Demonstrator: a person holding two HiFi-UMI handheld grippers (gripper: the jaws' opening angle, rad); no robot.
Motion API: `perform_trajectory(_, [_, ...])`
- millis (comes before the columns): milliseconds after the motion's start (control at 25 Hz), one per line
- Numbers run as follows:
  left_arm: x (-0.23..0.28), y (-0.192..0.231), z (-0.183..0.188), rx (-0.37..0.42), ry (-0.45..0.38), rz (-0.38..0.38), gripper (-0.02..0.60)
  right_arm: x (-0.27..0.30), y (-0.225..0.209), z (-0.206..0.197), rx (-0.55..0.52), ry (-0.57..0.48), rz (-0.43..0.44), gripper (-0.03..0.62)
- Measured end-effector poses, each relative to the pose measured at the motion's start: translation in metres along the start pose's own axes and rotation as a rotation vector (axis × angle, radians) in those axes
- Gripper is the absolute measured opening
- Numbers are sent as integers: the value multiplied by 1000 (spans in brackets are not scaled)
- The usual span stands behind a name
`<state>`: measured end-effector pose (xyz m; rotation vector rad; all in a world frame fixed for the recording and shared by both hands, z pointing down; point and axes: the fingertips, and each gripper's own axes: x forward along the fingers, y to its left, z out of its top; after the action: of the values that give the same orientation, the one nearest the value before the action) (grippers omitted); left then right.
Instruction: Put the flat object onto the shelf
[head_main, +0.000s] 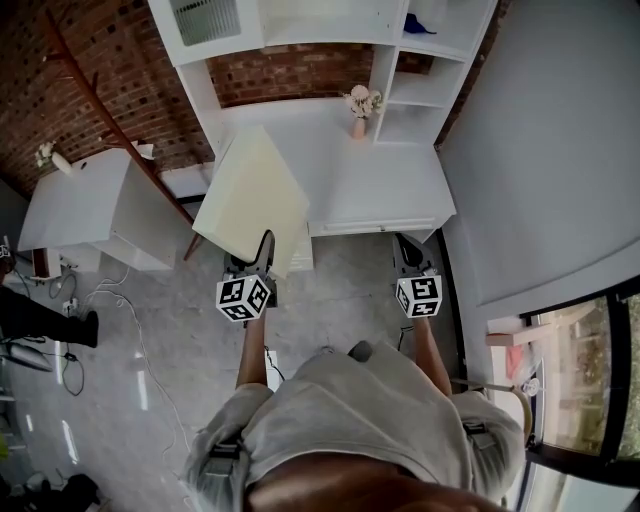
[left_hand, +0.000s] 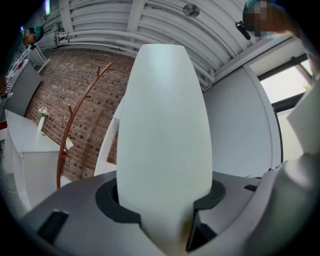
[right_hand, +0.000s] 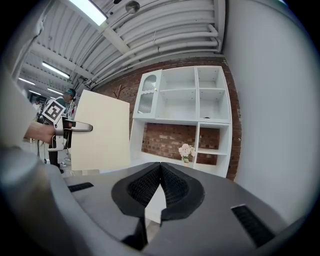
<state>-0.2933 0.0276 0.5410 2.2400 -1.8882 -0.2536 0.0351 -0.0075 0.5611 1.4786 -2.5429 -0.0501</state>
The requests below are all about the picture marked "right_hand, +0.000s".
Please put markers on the round metal ceiling lamp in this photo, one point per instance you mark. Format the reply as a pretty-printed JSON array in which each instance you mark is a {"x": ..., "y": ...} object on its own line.
[{"x": 132, "y": 6}]

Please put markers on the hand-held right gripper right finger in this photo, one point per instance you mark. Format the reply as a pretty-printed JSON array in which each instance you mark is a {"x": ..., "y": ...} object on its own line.
[{"x": 212, "y": 225}]

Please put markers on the rectangular ceiling light panel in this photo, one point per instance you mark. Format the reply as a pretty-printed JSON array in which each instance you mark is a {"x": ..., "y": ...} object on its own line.
[{"x": 87, "y": 10}]

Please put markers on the person's left forearm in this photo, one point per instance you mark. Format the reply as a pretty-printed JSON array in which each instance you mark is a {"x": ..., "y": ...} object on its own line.
[{"x": 40, "y": 132}]

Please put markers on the pink vase with pale flowers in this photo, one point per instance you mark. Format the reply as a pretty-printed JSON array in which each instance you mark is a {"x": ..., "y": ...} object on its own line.
[{"x": 186, "y": 151}]

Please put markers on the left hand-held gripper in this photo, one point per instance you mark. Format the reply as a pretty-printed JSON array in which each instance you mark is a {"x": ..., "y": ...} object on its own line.
[{"x": 53, "y": 111}]

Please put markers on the white glass cabinet door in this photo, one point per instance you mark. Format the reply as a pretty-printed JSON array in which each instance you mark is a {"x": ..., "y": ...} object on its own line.
[{"x": 147, "y": 95}]

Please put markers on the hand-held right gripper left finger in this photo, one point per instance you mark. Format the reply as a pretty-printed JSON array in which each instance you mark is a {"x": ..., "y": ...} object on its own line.
[{"x": 100, "y": 195}]

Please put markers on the white shelf unit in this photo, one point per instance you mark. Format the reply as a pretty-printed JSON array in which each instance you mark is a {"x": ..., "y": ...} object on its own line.
[{"x": 178, "y": 100}]

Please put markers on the long ceiling tube light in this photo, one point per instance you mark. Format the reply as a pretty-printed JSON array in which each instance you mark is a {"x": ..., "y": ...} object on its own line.
[
  {"x": 26, "y": 81},
  {"x": 56, "y": 69}
]

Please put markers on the person's grey shirt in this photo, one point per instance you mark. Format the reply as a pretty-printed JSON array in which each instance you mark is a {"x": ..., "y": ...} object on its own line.
[{"x": 15, "y": 105}]

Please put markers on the wooden coat rack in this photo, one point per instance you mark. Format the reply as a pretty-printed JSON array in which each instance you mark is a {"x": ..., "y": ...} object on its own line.
[{"x": 120, "y": 90}]

